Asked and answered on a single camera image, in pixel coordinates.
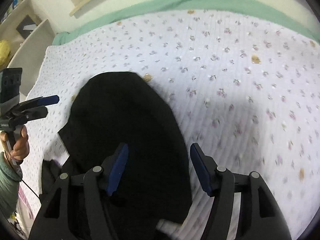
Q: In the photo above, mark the person's left hand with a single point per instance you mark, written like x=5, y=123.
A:
x=20, y=150

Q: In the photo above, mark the white floral bed quilt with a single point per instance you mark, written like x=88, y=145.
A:
x=246, y=90

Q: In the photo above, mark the green sleeve forearm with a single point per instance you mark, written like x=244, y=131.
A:
x=10, y=181

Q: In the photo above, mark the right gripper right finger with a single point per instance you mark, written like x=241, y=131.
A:
x=260, y=216

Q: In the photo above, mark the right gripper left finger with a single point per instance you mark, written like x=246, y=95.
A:
x=76, y=206

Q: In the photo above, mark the white shelf unit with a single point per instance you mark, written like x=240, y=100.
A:
x=29, y=33

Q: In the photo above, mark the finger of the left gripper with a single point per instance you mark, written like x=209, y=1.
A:
x=42, y=101
x=30, y=113

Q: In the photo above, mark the green bed sheet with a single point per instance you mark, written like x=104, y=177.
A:
x=245, y=7

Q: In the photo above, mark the black hooded jacket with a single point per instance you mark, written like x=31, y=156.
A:
x=120, y=107

